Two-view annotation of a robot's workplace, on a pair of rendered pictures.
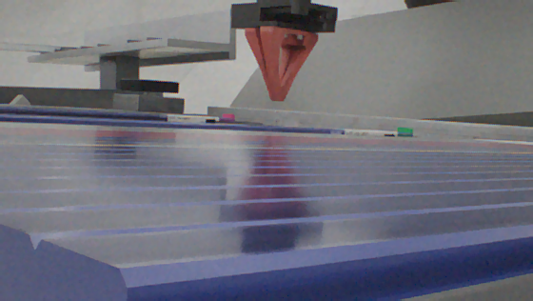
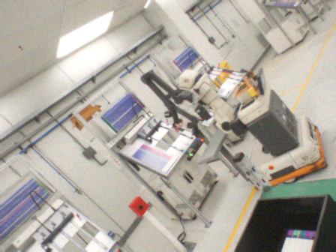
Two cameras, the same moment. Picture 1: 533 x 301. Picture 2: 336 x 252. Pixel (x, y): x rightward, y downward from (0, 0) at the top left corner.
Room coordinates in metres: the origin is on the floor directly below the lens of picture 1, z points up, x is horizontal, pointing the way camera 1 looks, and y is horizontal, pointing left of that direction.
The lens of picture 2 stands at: (0.48, -2.83, 1.41)
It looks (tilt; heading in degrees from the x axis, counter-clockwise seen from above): 8 degrees down; 87
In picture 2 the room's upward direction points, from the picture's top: 43 degrees counter-clockwise
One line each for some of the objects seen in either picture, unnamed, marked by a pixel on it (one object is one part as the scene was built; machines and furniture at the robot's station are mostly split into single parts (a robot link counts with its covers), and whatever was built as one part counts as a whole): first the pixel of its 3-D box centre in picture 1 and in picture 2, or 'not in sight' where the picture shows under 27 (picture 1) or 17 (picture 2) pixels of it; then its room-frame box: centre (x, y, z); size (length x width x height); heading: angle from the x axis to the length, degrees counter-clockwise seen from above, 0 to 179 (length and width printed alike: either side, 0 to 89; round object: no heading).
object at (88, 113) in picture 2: not in sight; (93, 109); (0.04, 0.54, 1.82); 0.68 x 0.30 x 0.20; 31
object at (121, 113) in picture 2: not in sight; (122, 112); (0.29, 0.34, 1.52); 0.51 x 0.13 x 0.27; 31
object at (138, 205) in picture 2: not in sight; (160, 227); (-0.20, -0.36, 0.39); 0.24 x 0.24 x 0.78; 31
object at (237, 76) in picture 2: not in sight; (220, 100); (1.52, 1.01, 0.65); 1.01 x 0.73 x 1.29; 121
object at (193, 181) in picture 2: not in sight; (179, 184); (0.17, 0.41, 0.31); 0.70 x 0.65 x 0.62; 31
